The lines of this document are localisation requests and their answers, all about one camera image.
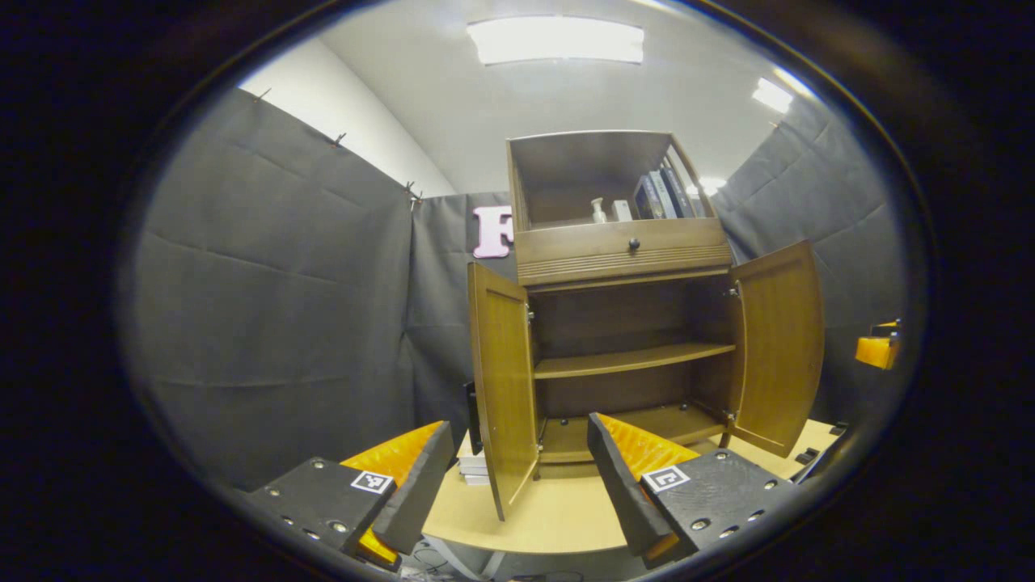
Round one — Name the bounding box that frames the black backdrop cloth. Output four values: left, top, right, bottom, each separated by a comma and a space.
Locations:
121, 87, 906, 494

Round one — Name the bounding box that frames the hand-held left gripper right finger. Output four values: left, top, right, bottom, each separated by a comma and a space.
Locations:
586, 412, 801, 571

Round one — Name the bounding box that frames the brown wooden shoe cabinet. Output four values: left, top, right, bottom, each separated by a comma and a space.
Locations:
508, 129, 738, 478

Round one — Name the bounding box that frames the dark blue upright book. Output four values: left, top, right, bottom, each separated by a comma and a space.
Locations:
633, 175, 662, 220

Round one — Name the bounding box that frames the pale green upright book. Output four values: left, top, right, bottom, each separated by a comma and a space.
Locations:
649, 170, 678, 219

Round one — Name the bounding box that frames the wooden cabinet drawer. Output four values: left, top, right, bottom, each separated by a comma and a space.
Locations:
514, 217, 733, 286

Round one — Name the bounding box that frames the wooden cabinet door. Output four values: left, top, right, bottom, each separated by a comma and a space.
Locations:
722, 239, 826, 459
463, 260, 541, 522

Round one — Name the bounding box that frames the large ceiling light panel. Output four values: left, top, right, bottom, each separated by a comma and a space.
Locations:
467, 16, 646, 66

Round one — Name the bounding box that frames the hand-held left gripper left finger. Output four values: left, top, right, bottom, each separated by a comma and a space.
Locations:
243, 420, 456, 571

